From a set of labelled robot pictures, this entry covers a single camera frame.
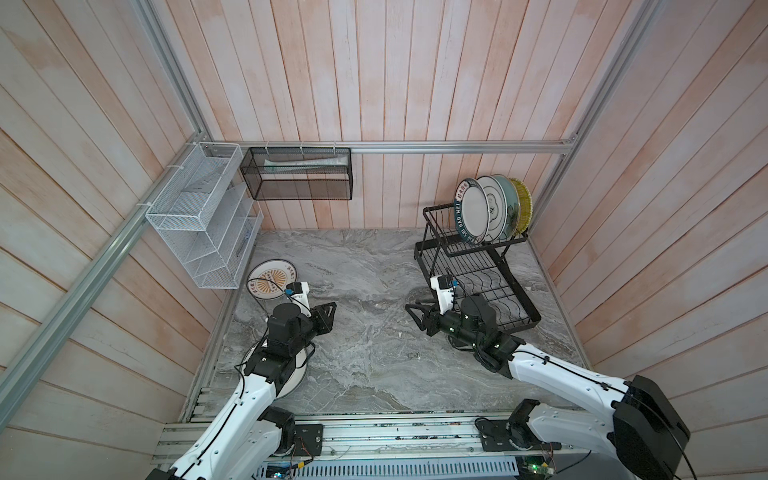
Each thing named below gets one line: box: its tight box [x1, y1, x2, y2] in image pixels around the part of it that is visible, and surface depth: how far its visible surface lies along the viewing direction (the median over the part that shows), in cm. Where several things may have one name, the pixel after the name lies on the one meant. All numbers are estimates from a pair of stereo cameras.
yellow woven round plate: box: [509, 178, 533, 235], surface depth 83 cm
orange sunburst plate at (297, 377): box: [276, 348, 308, 399], surface depth 81 cm
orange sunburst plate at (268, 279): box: [246, 259, 298, 300], surface depth 109 cm
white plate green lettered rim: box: [454, 178, 490, 245], surface depth 92 cm
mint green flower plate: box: [493, 174, 521, 241], surface depth 83 cm
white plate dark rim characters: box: [477, 175, 508, 243], surface depth 86 cm
